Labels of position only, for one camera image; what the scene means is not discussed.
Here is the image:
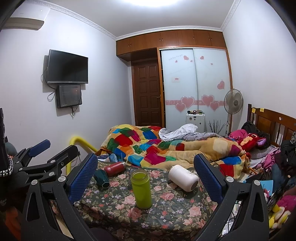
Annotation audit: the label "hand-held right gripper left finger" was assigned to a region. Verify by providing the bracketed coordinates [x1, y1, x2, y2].
[21, 153, 99, 241]

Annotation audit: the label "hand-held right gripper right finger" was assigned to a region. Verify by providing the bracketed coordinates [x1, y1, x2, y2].
[194, 153, 271, 241]

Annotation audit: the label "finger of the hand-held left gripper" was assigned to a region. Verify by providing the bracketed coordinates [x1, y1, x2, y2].
[10, 139, 51, 172]
[17, 145, 79, 186]

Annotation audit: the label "white bottle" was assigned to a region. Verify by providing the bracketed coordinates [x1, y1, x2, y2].
[168, 165, 200, 192]

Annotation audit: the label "red bottle cup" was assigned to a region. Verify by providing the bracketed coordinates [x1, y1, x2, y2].
[104, 161, 126, 177]

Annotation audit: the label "green bottle cup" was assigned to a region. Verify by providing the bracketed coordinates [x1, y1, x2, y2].
[129, 169, 152, 209]

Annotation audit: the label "dark green bottle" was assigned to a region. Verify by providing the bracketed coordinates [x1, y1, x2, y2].
[93, 170, 110, 189]

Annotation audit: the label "blue white patterned bag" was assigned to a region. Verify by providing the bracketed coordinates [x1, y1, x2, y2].
[97, 153, 122, 163]

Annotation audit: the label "floral tablecloth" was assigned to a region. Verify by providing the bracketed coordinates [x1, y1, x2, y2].
[50, 162, 232, 241]

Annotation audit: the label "black dried sticks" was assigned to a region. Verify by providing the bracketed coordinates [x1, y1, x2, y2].
[208, 119, 226, 135]

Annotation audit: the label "grey white checked cloth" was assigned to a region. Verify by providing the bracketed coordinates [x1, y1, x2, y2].
[158, 124, 208, 142]

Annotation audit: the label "red plush toy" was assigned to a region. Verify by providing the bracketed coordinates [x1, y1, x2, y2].
[233, 132, 269, 152]

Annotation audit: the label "pink plaid cloth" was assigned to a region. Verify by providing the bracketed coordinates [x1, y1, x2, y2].
[251, 148, 280, 169]

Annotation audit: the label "blue book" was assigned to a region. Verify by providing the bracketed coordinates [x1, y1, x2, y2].
[261, 179, 280, 193]

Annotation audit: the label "colourful patchwork quilt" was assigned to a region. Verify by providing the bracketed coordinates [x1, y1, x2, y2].
[97, 124, 251, 179]

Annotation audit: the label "black bag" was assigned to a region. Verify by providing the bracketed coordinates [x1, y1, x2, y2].
[242, 121, 258, 135]

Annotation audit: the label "yellow white plush toy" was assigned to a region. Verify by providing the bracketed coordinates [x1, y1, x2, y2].
[268, 204, 292, 230]

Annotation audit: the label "orange cloth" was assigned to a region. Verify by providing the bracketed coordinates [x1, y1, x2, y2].
[6, 207, 25, 241]

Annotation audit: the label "black cloth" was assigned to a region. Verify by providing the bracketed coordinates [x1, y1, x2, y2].
[275, 139, 296, 172]

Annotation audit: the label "wooden bed headboard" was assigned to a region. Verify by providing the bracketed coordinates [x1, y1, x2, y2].
[247, 103, 296, 149]

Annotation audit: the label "white standing fan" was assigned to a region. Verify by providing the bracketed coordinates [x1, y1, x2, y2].
[223, 89, 244, 137]

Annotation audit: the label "heart-print sliding wardrobe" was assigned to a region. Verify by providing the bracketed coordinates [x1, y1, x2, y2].
[157, 47, 233, 137]

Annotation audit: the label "brown wooden door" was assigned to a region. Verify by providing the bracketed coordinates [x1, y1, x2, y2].
[132, 60, 162, 127]

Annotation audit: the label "white air conditioner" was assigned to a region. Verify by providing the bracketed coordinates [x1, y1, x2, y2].
[0, 9, 45, 32]

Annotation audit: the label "wooden overhead cabinets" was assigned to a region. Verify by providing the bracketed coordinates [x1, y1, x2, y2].
[116, 29, 227, 62]

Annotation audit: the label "yellow bent rail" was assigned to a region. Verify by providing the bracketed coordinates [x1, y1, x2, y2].
[67, 136, 97, 179]

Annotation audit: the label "black white braided cord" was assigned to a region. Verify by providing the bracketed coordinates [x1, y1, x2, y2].
[0, 155, 14, 178]

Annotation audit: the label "small black wall monitor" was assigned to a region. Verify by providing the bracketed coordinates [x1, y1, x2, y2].
[57, 85, 83, 109]

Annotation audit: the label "black wall television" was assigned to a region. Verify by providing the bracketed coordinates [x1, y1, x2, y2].
[44, 49, 89, 84]

